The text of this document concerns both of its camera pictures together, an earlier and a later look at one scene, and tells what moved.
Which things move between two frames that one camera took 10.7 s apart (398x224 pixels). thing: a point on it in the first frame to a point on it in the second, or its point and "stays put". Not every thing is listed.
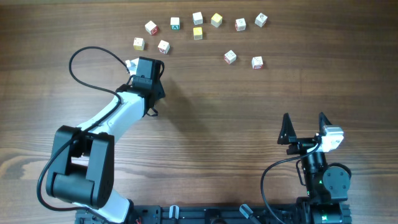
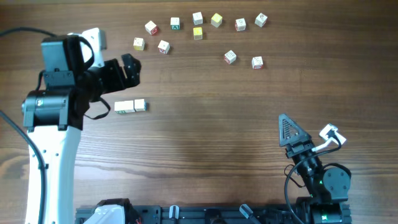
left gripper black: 160,91 to 118,83
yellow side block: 138,43 stays put
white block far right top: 260,20 stays put
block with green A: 175,23 stays put
